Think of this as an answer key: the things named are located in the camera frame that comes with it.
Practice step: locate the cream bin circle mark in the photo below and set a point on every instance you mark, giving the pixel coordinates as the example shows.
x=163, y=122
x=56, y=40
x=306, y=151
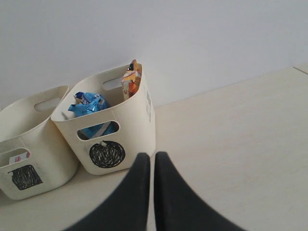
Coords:
x=135, y=119

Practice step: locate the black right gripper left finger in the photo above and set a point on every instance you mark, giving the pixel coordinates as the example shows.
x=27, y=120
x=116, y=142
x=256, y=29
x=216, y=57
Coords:
x=126, y=208

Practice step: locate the orange noodle packet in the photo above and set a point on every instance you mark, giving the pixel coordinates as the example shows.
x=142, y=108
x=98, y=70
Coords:
x=131, y=80

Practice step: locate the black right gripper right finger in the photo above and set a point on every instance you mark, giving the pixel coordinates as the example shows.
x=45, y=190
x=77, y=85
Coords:
x=177, y=207

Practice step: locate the white blue milk carton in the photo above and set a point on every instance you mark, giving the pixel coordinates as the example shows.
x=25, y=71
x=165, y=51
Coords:
x=19, y=157

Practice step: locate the blue noodle packet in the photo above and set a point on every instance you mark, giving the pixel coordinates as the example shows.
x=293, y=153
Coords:
x=88, y=103

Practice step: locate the cream bin square mark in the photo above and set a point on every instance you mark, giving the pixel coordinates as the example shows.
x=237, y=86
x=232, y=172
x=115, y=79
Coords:
x=51, y=164

